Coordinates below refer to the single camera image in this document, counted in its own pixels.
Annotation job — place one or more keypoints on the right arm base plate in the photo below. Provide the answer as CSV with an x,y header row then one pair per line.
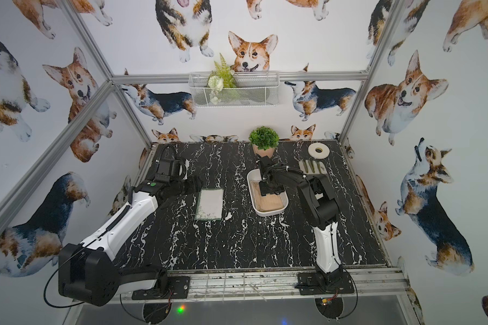
x,y
316,283

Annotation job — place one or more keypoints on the potted green plant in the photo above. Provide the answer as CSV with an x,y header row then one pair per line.
x,y
264,141

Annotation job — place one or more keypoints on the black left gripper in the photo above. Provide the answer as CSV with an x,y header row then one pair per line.
x,y
191,184

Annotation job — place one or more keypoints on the artificial fern and flower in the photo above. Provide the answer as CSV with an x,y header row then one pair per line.
x,y
221,83

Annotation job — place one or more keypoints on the white tape roll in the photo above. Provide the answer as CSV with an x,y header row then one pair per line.
x,y
318,150

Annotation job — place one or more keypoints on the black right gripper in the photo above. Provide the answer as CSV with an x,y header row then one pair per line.
x,y
264,190

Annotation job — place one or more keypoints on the white storage box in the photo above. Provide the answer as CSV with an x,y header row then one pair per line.
x,y
253,178

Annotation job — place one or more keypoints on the white wire wall basket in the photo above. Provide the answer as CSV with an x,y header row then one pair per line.
x,y
238,90

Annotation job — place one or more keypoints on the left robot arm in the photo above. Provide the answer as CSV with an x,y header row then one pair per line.
x,y
87,273

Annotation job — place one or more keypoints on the green bordered white paper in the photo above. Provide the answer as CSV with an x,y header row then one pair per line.
x,y
210,204

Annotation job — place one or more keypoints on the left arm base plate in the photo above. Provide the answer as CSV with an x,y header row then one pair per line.
x,y
175,287

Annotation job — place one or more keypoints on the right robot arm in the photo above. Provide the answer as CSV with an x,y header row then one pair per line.
x,y
319,207

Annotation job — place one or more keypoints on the tan paper in box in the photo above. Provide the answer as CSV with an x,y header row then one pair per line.
x,y
269,202

